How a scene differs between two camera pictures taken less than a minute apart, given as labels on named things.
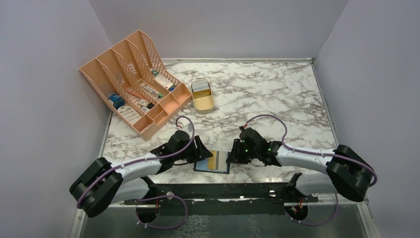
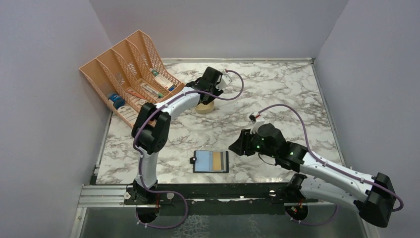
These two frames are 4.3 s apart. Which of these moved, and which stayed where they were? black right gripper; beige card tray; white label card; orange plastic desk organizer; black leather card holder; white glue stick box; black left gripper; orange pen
Moved: black left gripper; black right gripper
Stayed: black leather card holder; orange plastic desk organizer; orange pen; white label card; white glue stick box; beige card tray
